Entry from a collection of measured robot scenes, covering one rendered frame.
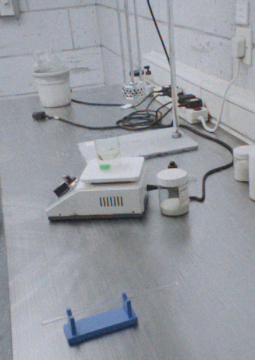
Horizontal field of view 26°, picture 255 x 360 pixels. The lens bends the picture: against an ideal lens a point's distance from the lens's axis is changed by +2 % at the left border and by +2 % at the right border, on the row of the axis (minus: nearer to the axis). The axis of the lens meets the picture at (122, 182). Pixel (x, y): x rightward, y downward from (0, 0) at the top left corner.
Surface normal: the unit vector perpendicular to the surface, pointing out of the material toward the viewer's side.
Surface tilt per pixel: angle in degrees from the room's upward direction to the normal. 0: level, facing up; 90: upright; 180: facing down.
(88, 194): 90
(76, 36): 90
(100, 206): 90
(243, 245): 0
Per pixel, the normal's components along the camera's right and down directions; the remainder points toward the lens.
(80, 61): 0.23, 0.34
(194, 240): -0.10, -0.93
